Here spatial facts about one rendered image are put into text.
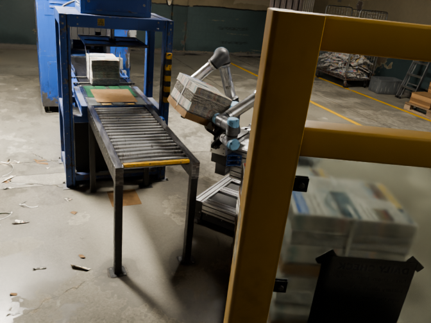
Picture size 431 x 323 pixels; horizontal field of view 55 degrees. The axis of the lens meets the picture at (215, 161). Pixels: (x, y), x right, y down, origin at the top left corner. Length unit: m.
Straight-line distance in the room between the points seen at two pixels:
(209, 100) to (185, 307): 1.33
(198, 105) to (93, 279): 1.35
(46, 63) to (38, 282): 3.69
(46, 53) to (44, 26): 0.34
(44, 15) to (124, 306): 4.19
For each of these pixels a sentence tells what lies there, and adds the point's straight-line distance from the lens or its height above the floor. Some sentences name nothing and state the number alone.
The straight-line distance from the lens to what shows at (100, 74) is 4.55.
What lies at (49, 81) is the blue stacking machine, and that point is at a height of 0.46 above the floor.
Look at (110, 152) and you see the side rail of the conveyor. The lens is 2.82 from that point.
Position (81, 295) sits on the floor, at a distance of 2.87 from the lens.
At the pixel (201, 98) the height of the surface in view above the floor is 1.20.
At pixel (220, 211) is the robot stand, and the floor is 0.20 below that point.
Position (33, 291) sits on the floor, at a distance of 2.96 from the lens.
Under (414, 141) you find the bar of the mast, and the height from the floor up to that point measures 1.64.
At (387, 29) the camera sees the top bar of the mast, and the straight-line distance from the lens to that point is 0.80.
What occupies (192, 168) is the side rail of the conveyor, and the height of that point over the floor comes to 0.76.
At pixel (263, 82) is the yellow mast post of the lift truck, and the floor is 1.73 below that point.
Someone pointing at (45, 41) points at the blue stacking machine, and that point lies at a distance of 6.04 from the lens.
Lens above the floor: 1.88
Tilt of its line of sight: 23 degrees down
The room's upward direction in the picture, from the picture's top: 6 degrees clockwise
